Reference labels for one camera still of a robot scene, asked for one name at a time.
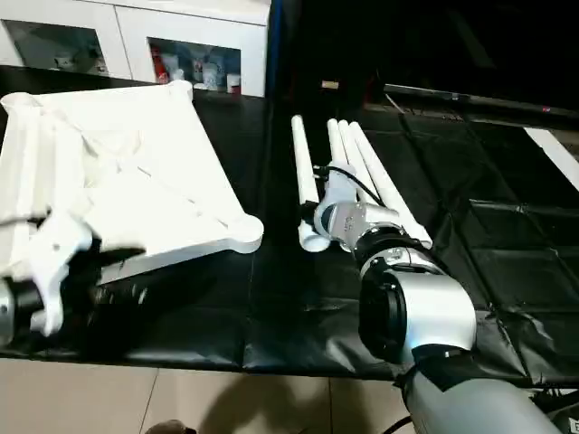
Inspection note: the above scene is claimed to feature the white plastic table top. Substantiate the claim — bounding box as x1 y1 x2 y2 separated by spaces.
0 81 265 283

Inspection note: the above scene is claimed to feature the white plastic table leg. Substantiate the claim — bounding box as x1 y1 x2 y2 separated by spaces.
327 118 350 173
338 120 377 204
349 121 433 247
291 115 332 252

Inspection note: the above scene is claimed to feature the red bottle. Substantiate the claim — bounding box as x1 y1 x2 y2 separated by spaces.
149 50 168 80

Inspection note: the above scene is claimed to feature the white glass-door cabinet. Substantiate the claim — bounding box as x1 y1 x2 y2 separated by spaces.
0 0 272 99

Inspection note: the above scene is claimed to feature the black work mat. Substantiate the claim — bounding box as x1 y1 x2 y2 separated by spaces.
0 65 579 385

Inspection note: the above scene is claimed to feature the white flat strip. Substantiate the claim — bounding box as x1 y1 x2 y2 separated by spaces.
525 127 579 193

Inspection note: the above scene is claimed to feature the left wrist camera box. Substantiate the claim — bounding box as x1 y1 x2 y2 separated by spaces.
27 210 96 335

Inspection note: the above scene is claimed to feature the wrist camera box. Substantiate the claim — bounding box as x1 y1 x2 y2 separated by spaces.
27 210 96 335
323 167 359 209

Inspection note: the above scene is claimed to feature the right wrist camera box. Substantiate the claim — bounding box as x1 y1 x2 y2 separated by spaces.
323 167 359 209

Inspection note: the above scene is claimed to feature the dark long rail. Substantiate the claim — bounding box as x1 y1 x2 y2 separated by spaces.
384 83 579 118

